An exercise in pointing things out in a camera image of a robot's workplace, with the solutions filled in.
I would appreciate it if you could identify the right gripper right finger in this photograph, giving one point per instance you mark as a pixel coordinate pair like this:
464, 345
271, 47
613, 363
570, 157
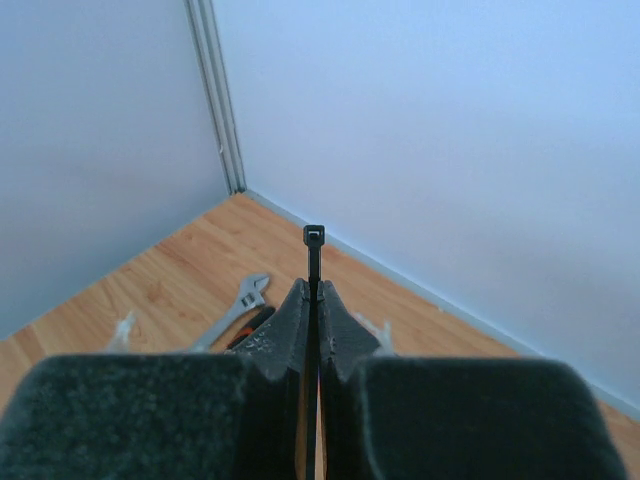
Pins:
387, 416

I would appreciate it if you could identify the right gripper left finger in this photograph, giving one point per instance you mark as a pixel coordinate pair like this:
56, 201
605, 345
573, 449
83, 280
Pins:
243, 414

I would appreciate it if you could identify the black zip tie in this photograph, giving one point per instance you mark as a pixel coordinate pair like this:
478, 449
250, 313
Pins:
314, 239

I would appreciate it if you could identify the orange black pliers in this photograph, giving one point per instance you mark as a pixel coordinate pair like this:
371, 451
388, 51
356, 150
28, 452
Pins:
251, 326

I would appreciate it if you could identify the silver adjustable wrench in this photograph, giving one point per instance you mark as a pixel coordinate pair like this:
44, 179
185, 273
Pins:
248, 298

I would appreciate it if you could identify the aluminium frame rail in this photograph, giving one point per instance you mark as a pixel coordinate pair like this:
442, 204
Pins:
209, 53

